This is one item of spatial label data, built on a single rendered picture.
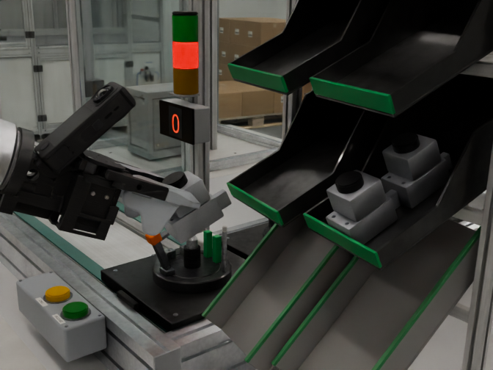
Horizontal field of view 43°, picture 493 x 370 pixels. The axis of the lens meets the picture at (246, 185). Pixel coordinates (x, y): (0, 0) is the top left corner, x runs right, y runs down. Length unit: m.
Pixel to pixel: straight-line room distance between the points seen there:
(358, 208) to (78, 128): 0.30
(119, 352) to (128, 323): 0.05
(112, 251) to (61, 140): 0.74
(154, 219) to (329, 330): 0.28
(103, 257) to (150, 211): 0.66
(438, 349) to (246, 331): 0.42
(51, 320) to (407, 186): 0.61
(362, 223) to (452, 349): 0.55
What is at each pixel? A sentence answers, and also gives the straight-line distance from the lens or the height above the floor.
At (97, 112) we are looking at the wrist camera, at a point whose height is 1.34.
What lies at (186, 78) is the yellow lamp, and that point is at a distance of 1.23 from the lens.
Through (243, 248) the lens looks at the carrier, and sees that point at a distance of 1.24.
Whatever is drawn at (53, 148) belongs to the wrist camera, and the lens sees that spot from 0.66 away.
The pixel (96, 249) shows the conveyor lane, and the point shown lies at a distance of 1.40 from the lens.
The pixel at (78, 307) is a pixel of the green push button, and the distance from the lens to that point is 1.05.
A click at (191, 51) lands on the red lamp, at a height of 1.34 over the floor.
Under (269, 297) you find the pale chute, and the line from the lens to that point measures 0.90.
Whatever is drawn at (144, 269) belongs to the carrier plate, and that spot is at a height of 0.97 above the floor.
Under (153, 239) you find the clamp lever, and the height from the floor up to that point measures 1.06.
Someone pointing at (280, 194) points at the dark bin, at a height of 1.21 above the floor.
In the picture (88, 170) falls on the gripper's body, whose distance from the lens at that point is 0.67.
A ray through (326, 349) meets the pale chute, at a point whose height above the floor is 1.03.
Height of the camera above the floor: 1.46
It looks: 18 degrees down
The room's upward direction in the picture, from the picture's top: 1 degrees clockwise
